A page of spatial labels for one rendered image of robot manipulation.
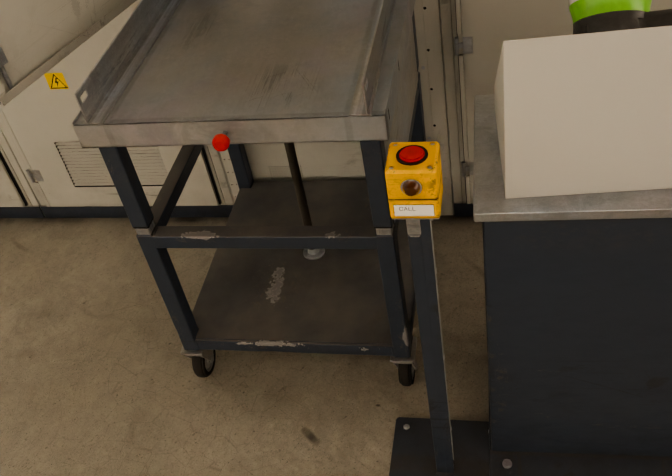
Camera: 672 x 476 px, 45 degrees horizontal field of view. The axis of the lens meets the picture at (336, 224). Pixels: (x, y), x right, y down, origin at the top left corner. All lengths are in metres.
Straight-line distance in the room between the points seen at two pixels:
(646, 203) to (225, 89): 0.81
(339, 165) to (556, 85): 1.24
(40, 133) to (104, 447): 1.02
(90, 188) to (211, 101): 1.21
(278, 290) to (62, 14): 0.85
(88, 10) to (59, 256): 1.00
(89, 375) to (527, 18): 1.49
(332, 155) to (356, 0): 0.67
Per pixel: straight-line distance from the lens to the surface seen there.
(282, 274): 2.15
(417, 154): 1.25
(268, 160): 2.46
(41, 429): 2.30
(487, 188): 1.42
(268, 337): 2.01
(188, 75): 1.71
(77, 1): 2.00
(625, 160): 1.38
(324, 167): 2.43
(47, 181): 2.80
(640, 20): 1.40
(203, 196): 2.60
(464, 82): 2.19
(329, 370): 2.14
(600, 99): 1.30
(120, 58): 1.79
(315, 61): 1.65
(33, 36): 1.92
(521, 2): 2.07
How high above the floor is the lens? 1.66
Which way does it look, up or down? 41 degrees down
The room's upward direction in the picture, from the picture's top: 11 degrees counter-clockwise
